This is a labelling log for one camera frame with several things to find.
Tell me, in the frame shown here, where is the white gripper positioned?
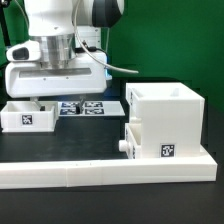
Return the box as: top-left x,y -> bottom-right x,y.
5,39 -> 107,114

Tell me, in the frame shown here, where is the white front drawer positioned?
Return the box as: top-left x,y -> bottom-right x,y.
119,123 -> 142,159

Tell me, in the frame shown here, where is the white drawer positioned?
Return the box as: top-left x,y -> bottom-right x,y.
119,123 -> 142,159
1,101 -> 59,132

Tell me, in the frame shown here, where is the white drawer cabinet box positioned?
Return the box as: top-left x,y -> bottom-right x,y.
125,82 -> 205,159

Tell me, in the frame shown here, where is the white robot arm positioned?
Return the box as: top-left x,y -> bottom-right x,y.
5,0 -> 124,99

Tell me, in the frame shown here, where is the white rear drawer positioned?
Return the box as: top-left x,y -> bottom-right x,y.
1,101 -> 59,132

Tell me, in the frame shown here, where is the white marker tag sheet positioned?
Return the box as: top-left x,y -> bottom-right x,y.
58,101 -> 125,117

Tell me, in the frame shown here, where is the white L-shaped guide frame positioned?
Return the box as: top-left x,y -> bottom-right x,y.
0,150 -> 217,189

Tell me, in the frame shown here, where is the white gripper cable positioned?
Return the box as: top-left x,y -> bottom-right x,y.
71,0 -> 140,75

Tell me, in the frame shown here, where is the white hanging cable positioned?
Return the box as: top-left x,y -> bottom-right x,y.
13,0 -> 31,28

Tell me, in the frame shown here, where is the black camera stand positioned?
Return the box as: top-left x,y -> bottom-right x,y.
0,0 -> 14,64

